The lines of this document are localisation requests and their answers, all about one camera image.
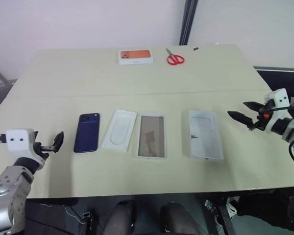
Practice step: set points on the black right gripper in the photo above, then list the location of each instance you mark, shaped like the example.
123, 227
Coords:
261, 120

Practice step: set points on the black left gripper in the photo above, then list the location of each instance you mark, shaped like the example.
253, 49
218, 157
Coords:
40, 148

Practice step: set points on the dark blue smartphone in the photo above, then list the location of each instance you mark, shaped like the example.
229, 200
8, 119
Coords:
87, 133

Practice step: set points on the white cardboard insert tray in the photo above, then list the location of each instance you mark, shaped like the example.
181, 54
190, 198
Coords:
118, 131

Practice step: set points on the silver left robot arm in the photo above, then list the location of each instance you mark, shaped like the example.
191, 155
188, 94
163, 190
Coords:
5, 186

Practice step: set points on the clear phone case package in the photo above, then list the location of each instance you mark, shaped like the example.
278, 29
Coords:
205, 137

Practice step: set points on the phone box with orange print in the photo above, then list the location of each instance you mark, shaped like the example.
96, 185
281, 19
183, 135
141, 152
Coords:
136, 55

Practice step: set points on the black glossy side table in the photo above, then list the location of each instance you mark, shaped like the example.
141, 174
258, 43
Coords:
284, 80

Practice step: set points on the dark rounded shape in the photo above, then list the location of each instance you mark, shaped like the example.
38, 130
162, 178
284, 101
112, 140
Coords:
177, 219
121, 218

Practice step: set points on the black table leg strut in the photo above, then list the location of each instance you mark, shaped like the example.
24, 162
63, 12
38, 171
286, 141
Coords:
225, 220

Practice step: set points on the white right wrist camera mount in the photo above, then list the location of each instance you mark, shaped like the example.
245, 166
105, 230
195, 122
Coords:
280, 96

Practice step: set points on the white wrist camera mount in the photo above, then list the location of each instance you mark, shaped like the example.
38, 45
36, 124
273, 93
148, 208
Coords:
17, 142
280, 96

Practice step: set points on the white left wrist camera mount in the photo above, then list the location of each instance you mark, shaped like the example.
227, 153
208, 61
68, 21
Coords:
17, 142

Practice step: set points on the dark vertical post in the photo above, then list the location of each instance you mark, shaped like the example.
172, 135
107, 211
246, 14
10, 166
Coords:
188, 22

